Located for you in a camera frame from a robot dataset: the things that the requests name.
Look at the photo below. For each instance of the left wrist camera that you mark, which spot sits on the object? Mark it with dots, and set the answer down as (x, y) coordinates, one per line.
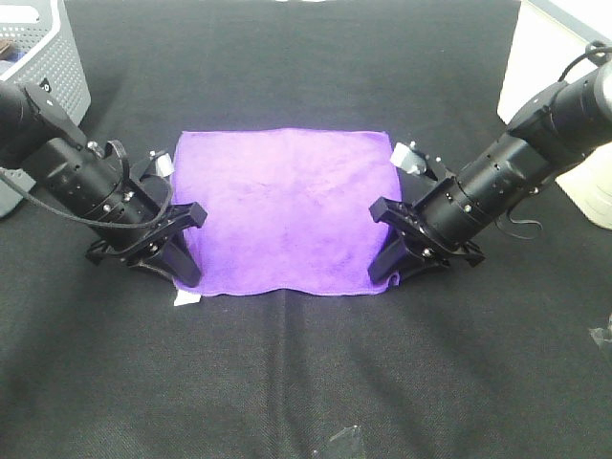
(161, 164)

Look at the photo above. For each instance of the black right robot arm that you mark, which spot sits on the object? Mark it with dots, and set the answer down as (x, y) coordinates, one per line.
(526, 162)

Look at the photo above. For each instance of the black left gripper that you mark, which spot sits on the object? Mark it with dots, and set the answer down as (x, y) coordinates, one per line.
(137, 224)

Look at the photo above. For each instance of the black table cloth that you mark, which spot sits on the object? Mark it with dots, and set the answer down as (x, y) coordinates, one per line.
(493, 361)

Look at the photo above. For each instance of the clear tape piece right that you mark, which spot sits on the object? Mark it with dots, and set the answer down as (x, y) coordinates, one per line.
(602, 338)

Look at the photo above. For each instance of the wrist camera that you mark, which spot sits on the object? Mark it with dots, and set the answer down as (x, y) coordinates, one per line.
(406, 160)
(161, 164)

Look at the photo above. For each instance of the grey perforated laundry basket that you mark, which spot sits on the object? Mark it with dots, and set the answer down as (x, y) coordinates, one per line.
(44, 52)

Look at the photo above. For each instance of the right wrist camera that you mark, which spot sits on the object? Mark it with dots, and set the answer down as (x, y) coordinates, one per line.
(406, 160)

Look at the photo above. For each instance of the purple microfibre towel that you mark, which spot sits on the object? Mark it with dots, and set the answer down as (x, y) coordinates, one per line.
(287, 208)

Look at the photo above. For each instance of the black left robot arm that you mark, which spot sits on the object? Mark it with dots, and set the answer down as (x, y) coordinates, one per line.
(38, 137)

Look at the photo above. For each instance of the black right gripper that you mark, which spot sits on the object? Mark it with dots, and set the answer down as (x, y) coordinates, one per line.
(434, 229)

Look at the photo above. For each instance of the brown towel in basket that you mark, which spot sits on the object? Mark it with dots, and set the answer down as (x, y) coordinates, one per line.
(6, 49)

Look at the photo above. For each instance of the white storage box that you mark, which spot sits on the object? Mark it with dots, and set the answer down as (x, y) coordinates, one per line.
(556, 94)

